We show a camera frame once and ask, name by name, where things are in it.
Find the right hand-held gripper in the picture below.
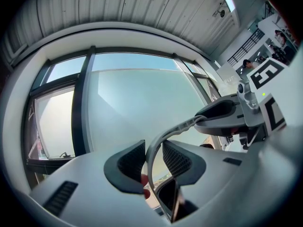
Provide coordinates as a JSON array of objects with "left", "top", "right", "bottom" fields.
[{"left": 194, "top": 58, "right": 289, "bottom": 149}]

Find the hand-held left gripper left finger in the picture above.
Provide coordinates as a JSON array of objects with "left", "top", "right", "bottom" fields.
[{"left": 23, "top": 140, "right": 171, "bottom": 227}]

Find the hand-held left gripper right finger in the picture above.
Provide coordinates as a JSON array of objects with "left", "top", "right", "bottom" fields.
[{"left": 162, "top": 126, "right": 303, "bottom": 227}]

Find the black stair railing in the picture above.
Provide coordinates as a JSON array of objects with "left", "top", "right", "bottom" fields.
[{"left": 227, "top": 28, "right": 266, "bottom": 66}]

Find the dark window frame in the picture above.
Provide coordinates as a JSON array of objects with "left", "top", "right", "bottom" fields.
[{"left": 21, "top": 45, "right": 223, "bottom": 175}]

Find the ceiling camera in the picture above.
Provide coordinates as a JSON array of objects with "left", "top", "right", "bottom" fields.
[{"left": 212, "top": 2, "right": 227, "bottom": 18}]

